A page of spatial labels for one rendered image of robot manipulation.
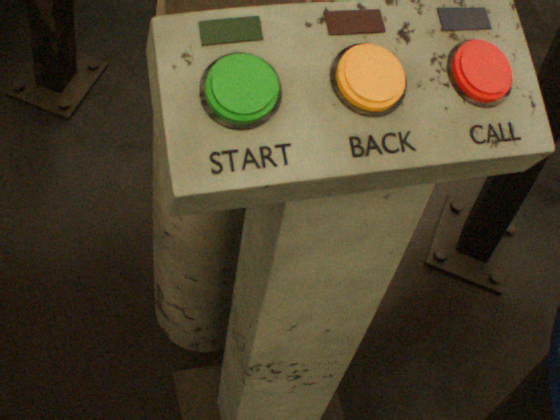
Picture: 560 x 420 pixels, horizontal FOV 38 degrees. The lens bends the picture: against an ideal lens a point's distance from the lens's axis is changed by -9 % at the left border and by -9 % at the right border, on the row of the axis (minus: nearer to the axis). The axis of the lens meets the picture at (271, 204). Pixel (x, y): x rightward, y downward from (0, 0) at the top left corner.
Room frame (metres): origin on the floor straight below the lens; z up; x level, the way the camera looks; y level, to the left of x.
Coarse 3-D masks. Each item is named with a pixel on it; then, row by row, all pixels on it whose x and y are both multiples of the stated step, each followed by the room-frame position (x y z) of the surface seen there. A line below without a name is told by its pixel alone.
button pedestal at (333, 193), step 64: (384, 0) 0.40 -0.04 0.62; (448, 0) 0.41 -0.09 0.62; (512, 0) 0.43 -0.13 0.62; (192, 64) 0.32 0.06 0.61; (320, 64) 0.34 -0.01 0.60; (448, 64) 0.37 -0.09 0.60; (512, 64) 0.38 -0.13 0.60; (192, 128) 0.29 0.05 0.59; (256, 128) 0.30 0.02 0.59; (320, 128) 0.31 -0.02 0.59; (384, 128) 0.32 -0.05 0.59; (448, 128) 0.33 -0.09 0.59; (512, 128) 0.34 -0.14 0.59; (192, 192) 0.25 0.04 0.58; (256, 192) 0.27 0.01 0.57; (320, 192) 0.29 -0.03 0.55; (384, 192) 0.31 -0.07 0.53; (256, 256) 0.32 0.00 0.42; (320, 256) 0.30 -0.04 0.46; (384, 256) 0.32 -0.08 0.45; (256, 320) 0.29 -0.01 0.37; (320, 320) 0.31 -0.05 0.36; (192, 384) 0.37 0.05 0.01; (256, 384) 0.29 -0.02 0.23; (320, 384) 0.32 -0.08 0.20
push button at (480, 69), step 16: (464, 48) 0.38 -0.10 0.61; (480, 48) 0.38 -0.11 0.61; (496, 48) 0.38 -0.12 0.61; (464, 64) 0.36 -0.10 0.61; (480, 64) 0.37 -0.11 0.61; (496, 64) 0.37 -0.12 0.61; (464, 80) 0.36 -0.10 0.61; (480, 80) 0.36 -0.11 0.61; (496, 80) 0.36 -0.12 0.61; (480, 96) 0.35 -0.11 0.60; (496, 96) 0.35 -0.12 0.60
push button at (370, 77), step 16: (352, 48) 0.35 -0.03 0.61; (368, 48) 0.35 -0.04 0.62; (384, 48) 0.36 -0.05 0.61; (352, 64) 0.34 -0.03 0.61; (368, 64) 0.34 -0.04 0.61; (384, 64) 0.35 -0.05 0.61; (400, 64) 0.35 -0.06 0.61; (352, 80) 0.33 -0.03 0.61; (368, 80) 0.33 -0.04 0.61; (384, 80) 0.34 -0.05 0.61; (400, 80) 0.34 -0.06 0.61; (352, 96) 0.32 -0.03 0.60; (368, 96) 0.32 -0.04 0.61; (384, 96) 0.33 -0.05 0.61; (400, 96) 0.33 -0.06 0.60
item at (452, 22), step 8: (440, 8) 0.40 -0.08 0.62; (448, 8) 0.40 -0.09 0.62; (456, 8) 0.41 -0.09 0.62; (464, 8) 0.41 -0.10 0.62; (472, 8) 0.41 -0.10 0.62; (480, 8) 0.41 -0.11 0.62; (440, 16) 0.40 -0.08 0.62; (448, 16) 0.40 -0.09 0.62; (456, 16) 0.40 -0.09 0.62; (464, 16) 0.40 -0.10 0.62; (472, 16) 0.41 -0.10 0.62; (480, 16) 0.41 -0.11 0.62; (448, 24) 0.39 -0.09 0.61; (456, 24) 0.40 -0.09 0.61; (464, 24) 0.40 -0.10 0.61; (472, 24) 0.40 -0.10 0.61; (480, 24) 0.40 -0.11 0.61; (488, 24) 0.40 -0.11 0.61
